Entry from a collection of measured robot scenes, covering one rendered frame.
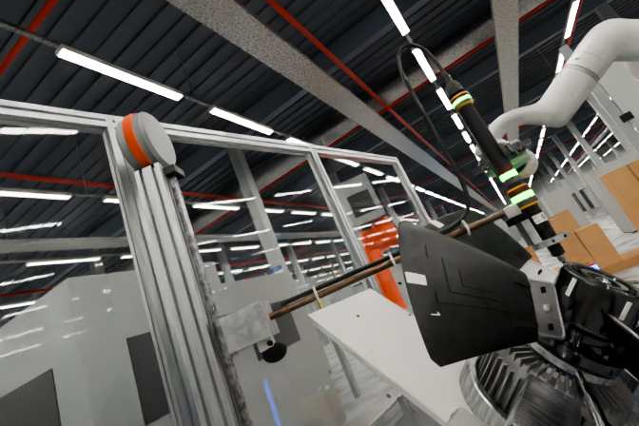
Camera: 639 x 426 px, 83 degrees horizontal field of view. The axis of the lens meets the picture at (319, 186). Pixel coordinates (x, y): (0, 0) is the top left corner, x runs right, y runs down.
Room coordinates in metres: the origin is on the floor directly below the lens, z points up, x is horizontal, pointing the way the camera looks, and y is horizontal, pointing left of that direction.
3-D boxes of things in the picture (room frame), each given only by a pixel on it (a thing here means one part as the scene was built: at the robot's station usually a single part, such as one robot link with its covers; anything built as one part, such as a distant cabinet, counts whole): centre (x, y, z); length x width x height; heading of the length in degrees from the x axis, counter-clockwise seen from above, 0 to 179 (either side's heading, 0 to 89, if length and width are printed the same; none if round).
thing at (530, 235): (0.77, -0.36, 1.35); 0.09 x 0.07 x 0.10; 91
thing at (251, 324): (0.77, 0.25, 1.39); 0.10 x 0.07 x 0.08; 91
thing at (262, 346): (0.77, 0.22, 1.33); 0.05 x 0.04 x 0.05; 91
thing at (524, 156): (0.87, -0.43, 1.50); 0.11 x 0.10 x 0.07; 146
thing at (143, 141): (0.77, 0.35, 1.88); 0.17 x 0.15 x 0.16; 146
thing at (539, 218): (0.77, -0.37, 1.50); 0.04 x 0.04 x 0.46
